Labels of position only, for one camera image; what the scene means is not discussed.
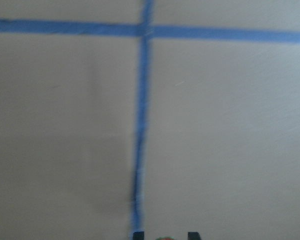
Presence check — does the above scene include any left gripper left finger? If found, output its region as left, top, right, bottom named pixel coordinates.
left=132, top=231, right=145, bottom=240

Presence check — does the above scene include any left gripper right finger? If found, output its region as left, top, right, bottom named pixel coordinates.
left=187, top=231, right=200, bottom=240

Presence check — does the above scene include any red strawberry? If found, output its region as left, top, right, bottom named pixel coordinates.
left=156, top=236, right=175, bottom=240

